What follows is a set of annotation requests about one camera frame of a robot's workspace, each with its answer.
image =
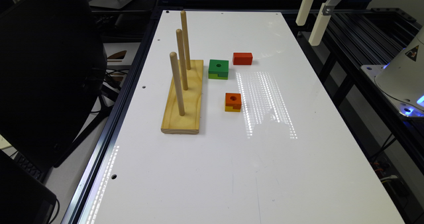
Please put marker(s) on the yellow block under orange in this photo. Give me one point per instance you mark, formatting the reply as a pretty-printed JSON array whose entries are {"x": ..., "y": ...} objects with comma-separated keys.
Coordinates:
[{"x": 231, "y": 109}]

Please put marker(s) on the middle wooden peg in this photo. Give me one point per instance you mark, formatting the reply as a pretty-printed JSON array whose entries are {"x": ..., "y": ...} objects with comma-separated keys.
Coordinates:
[{"x": 180, "y": 41}]

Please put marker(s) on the front wooden peg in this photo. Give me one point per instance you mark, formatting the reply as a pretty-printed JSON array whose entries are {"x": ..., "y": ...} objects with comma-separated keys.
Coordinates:
[{"x": 177, "y": 82}]

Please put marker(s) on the rear wooden peg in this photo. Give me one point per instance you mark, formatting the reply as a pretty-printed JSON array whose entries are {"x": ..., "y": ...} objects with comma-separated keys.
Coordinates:
[{"x": 185, "y": 39}]

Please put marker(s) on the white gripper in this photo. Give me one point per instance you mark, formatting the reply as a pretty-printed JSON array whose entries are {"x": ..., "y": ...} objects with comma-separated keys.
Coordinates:
[{"x": 323, "y": 18}]

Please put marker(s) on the wooden peg base board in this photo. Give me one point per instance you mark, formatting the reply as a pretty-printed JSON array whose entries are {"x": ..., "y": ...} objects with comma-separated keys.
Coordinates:
[{"x": 173, "y": 122}]

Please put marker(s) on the green block with hole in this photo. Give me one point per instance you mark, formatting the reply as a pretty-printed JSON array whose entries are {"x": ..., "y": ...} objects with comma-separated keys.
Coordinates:
[{"x": 218, "y": 66}]

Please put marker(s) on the orange block with hole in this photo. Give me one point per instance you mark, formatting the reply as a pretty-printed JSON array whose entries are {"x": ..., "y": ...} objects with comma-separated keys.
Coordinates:
[{"x": 233, "y": 100}]

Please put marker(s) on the wooden peg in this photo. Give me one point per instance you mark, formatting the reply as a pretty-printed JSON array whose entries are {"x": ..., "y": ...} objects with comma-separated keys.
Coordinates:
[
  {"x": 180, "y": 41},
  {"x": 185, "y": 39},
  {"x": 177, "y": 82}
]

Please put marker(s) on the red rectangular block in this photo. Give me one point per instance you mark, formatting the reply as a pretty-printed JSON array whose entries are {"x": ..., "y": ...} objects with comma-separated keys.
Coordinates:
[{"x": 242, "y": 58}]

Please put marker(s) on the lime block under green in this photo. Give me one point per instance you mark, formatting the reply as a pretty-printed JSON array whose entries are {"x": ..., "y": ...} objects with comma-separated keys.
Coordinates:
[{"x": 218, "y": 76}]

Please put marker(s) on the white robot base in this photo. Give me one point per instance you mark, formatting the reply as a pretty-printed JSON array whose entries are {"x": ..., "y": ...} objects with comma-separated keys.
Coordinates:
[{"x": 401, "y": 80}]

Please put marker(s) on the black laptop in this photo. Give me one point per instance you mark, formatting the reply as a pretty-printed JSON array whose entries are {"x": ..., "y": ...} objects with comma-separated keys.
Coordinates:
[{"x": 24, "y": 200}]

